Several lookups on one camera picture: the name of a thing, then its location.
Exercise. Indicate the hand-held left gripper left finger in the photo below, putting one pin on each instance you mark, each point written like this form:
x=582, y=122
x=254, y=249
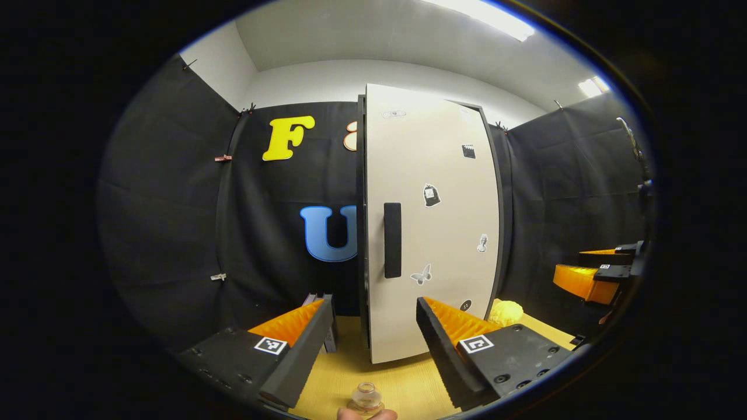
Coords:
x=300, y=359

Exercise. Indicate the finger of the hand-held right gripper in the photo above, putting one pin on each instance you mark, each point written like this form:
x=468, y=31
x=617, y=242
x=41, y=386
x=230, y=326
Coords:
x=607, y=259
x=613, y=273

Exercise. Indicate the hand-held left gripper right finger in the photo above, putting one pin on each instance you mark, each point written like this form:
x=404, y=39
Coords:
x=443, y=356

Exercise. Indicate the clear plastic bottle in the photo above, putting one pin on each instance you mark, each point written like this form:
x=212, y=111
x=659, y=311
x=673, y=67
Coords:
x=366, y=401

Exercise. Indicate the dark grey cabinet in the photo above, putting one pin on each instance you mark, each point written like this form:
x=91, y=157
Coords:
x=362, y=233

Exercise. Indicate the yellow lumpy toy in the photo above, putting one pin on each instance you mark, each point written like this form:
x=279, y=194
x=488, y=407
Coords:
x=506, y=312

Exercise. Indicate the small ceiling light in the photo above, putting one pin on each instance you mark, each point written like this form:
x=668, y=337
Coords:
x=592, y=86

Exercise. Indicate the black backdrop cloth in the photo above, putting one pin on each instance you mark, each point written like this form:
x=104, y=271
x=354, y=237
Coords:
x=175, y=204

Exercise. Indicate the long ceiling light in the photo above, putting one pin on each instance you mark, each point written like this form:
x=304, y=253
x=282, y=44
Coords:
x=484, y=17

